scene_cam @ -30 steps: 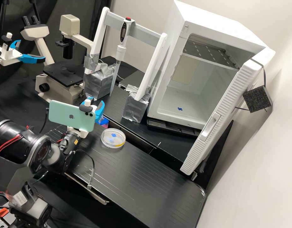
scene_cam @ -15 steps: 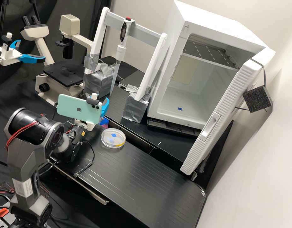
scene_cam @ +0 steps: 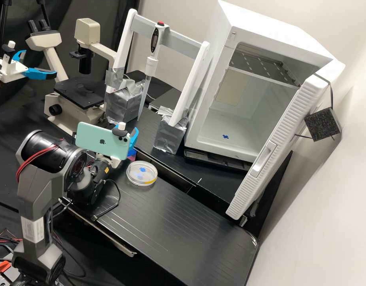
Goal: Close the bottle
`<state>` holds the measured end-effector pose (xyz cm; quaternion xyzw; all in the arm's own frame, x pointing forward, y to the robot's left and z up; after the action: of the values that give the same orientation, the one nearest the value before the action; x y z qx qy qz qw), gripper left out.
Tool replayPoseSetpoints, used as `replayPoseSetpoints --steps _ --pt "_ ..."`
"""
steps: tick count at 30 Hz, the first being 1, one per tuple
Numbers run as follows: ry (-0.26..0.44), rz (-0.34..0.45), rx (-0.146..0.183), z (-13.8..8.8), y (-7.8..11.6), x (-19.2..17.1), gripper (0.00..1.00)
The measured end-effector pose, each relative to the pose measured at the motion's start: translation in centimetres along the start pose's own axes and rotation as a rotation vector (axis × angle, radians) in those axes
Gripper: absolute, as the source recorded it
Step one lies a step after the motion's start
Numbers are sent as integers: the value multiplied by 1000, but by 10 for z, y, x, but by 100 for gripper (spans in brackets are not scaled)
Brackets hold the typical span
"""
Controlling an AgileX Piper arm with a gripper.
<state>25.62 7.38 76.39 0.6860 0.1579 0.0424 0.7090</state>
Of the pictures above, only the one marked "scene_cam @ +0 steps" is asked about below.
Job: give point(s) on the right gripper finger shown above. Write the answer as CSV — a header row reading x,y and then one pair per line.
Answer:
x,y
134,138

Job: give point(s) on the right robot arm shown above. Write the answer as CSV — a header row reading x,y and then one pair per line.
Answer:
x,y
34,178

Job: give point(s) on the white incubator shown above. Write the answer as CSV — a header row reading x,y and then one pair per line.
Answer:
x,y
260,38

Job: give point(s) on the petri dish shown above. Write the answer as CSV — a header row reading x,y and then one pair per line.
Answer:
x,y
142,173

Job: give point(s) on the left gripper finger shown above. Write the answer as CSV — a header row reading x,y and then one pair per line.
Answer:
x,y
19,53
40,74

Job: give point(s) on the cream microscope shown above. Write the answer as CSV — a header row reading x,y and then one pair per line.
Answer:
x,y
73,107

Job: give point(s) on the incubator door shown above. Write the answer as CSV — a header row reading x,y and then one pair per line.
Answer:
x,y
278,143

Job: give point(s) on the white pipette stand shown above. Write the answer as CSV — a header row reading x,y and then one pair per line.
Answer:
x,y
186,86

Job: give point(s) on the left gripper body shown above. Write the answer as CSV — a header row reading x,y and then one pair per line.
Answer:
x,y
11,71

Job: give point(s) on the right wrist camera phone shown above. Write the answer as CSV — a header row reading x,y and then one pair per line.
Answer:
x,y
93,138

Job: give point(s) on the pipette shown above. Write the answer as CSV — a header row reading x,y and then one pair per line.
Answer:
x,y
151,64

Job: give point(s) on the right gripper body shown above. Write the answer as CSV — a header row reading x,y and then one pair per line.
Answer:
x,y
114,162

